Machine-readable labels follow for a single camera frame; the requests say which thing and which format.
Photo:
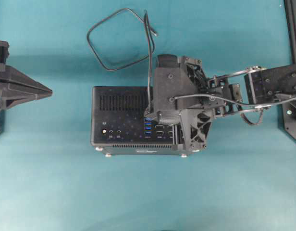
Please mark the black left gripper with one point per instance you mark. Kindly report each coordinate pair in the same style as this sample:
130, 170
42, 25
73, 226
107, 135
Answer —
9, 99

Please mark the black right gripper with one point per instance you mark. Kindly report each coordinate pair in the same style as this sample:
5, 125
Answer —
216, 97

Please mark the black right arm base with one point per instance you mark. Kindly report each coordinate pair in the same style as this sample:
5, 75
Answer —
289, 109

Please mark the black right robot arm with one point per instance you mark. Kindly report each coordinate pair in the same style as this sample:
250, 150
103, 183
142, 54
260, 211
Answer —
248, 93

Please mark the black mini PC box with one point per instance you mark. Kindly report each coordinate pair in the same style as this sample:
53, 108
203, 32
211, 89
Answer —
119, 126

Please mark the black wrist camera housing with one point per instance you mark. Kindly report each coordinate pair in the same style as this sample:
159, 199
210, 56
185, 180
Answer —
171, 80

